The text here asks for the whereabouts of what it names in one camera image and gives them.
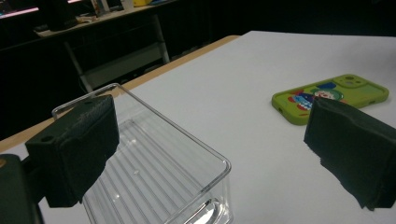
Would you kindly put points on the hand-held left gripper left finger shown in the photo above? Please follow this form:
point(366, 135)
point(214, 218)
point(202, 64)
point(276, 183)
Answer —
point(77, 149)

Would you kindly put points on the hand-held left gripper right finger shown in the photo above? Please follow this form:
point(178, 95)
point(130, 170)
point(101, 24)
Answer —
point(355, 146)

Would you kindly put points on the green cartoon phone case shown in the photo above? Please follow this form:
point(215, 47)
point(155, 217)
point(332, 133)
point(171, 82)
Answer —
point(342, 93)

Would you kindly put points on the clear plastic storage box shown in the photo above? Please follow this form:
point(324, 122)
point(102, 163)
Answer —
point(162, 168)

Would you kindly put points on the yellow object on table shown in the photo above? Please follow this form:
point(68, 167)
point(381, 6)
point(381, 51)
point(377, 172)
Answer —
point(141, 2)

